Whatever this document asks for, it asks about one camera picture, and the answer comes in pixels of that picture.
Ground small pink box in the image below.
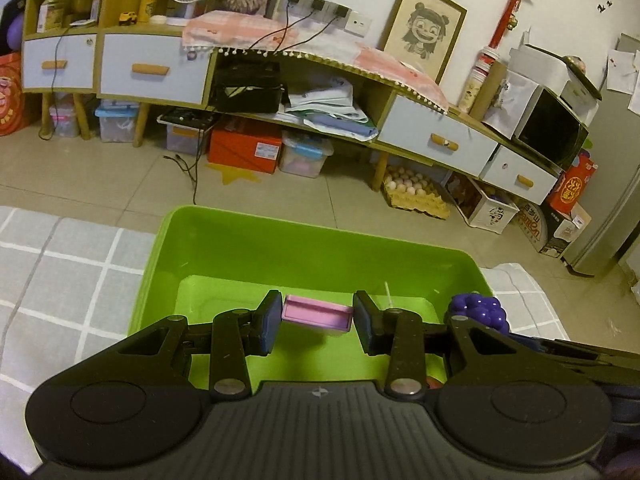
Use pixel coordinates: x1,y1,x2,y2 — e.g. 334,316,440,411
281,296,355,333

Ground framed girl drawing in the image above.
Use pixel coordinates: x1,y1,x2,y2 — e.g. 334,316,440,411
377,0,468,86

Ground black cable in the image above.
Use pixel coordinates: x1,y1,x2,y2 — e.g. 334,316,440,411
162,152,201,206

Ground white cabinet drawer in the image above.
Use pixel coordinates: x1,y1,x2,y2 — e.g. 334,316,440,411
377,95,500,168
98,34,212,100
22,35,96,92
481,146,558,193

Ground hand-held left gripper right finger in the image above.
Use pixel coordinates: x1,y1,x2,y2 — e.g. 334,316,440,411
352,290,531,401

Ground orange cardboard box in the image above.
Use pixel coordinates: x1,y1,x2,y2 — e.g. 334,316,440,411
207,127,282,176

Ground stack of paper cups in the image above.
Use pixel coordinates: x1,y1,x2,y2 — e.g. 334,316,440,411
460,46,497,113

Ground clear bin blue lid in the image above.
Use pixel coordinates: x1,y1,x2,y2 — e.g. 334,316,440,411
279,131,334,178
95,101,139,143

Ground grey refrigerator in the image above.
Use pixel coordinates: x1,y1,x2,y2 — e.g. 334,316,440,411
567,34,640,277

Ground pink fringed cloth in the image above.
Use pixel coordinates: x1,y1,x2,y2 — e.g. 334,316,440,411
181,10,449,111

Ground clear storage bin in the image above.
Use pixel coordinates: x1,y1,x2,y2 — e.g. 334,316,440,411
157,110,217,156

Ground grey checked tablecloth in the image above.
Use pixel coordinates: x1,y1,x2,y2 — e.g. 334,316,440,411
0,206,571,466

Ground egg tray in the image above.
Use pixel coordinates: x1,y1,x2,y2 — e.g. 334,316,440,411
382,165,451,221

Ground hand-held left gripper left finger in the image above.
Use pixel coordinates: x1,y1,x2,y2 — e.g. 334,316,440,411
115,290,283,401

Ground purple ball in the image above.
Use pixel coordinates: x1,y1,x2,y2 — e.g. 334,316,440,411
6,12,26,53

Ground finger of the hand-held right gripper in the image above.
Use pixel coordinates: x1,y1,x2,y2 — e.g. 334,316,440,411
510,334,640,386

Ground wall socket strip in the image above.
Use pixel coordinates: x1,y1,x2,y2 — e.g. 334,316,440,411
279,0,351,23

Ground black box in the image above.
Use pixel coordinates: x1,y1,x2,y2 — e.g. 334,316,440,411
214,55,286,113

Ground red gift box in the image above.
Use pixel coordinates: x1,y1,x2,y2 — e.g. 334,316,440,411
0,51,26,136

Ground black microwave oven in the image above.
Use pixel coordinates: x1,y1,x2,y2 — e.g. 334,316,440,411
512,85,590,171

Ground white printed crate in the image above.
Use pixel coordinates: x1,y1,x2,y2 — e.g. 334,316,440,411
444,170,521,236

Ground red hanging wall ornament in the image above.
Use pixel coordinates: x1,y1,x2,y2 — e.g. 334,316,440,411
490,0,547,50

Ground white cardboard box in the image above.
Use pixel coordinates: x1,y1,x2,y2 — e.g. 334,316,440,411
482,44,541,138

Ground yellow star mat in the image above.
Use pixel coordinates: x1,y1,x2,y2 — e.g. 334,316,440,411
207,161,262,187

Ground clear bin pink contents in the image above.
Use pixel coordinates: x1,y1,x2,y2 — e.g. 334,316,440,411
49,94,81,138

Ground red printed carton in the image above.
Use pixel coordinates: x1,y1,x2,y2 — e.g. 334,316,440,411
547,152,599,218

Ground dark round pan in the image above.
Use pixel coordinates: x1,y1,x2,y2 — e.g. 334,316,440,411
560,55,603,101

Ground purple grape toy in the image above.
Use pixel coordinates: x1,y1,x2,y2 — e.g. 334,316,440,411
447,294,508,335

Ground dark printed carton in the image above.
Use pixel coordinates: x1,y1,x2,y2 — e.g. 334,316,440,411
515,199,592,258

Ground green plastic storage box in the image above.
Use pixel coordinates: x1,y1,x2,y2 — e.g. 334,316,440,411
127,204,496,396

